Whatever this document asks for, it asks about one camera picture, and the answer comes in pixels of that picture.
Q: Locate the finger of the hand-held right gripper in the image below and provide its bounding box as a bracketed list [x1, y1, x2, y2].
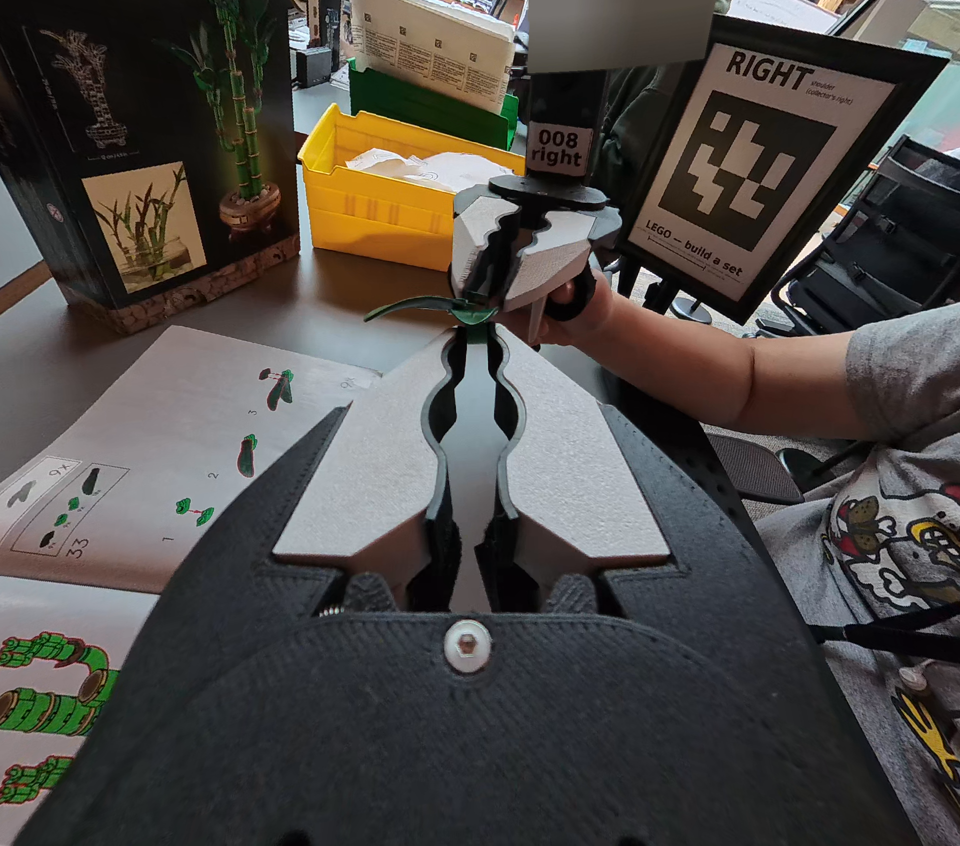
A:
[448, 193, 526, 310]
[486, 208, 597, 346]

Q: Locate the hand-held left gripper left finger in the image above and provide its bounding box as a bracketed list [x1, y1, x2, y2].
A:
[271, 328, 470, 613]

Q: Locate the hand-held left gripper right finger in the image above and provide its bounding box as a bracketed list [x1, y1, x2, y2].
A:
[476, 323, 672, 613]

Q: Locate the green lego leaf assembly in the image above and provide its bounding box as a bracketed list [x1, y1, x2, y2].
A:
[363, 294, 502, 346]

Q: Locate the person's right forearm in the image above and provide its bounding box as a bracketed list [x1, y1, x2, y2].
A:
[611, 294, 860, 445]

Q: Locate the black lego set box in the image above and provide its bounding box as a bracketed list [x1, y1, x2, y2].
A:
[0, 0, 303, 337]

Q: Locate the person's right hand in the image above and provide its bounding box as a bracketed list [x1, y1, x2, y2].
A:
[536, 267, 620, 346]

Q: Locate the crumpled white paper bag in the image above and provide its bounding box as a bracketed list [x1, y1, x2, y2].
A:
[346, 148, 519, 194]

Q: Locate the black dimpled panel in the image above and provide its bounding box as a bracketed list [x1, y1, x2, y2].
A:
[600, 366, 759, 547]

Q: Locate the yellow plastic bin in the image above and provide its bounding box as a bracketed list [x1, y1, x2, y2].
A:
[297, 103, 526, 273]

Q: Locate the green plastic bin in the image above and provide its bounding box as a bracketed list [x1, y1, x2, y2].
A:
[347, 60, 520, 151]

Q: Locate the grey fabric chair seat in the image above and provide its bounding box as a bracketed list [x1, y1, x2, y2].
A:
[705, 433, 807, 505]

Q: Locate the open instruction booklet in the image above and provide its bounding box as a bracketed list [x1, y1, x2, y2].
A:
[0, 324, 384, 832]

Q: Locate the small black box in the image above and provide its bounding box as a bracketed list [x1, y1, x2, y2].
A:
[294, 47, 333, 89]

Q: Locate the white board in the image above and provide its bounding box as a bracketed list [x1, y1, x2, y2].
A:
[727, 0, 841, 33]

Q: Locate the black framed marker sign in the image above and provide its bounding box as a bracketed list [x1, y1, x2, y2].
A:
[615, 13, 952, 327]

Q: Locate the black mesh office chair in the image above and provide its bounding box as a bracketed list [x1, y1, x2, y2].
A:
[772, 133, 960, 337]

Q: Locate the black shoulder strap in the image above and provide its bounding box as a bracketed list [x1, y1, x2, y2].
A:
[810, 604, 960, 663]

